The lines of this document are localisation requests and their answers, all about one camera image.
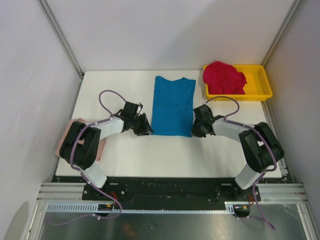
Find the yellow plastic tray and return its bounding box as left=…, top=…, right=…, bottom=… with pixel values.
left=204, top=64, right=273, bottom=102

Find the right aluminium frame post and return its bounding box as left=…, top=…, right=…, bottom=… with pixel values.
left=261, top=0, right=305, bottom=67

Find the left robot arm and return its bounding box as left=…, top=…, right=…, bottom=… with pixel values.
left=58, top=101, right=153, bottom=200

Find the blue t shirt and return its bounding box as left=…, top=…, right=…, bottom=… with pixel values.
left=151, top=76, right=196, bottom=138

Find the pink t shirt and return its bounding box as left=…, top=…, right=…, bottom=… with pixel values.
left=55, top=118, right=106, bottom=162

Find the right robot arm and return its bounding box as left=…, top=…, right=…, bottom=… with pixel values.
left=191, top=104, right=285, bottom=201

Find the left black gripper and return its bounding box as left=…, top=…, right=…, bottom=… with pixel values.
left=130, top=113, right=154, bottom=136

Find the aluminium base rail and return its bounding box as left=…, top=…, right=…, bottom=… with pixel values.
left=36, top=182, right=309, bottom=204

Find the white cable duct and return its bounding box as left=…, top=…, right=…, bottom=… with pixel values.
left=46, top=202, right=235, bottom=214

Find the left aluminium frame post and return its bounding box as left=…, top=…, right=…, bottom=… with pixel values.
left=37, top=0, right=84, bottom=79

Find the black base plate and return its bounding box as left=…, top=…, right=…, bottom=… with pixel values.
left=51, top=174, right=291, bottom=218

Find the red t shirt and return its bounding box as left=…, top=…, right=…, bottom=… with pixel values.
left=202, top=61, right=247, bottom=95

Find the aluminium frame post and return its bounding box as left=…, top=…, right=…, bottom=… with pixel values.
left=37, top=0, right=84, bottom=79
left=261, top=0, right=305, bottom=67

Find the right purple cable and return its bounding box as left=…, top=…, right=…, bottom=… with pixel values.
left=204, top=96, right=278, bottom=230

